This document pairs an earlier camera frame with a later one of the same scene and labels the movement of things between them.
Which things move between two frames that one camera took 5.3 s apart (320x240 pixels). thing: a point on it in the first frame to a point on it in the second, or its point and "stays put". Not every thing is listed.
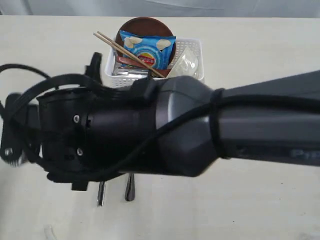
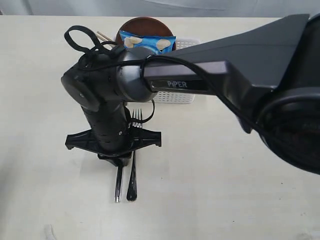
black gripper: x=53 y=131 to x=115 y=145
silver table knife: x=101 y=193 to x=118 y=184
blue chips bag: x=158 y=52 stays put
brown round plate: x=144 y=26 stays put
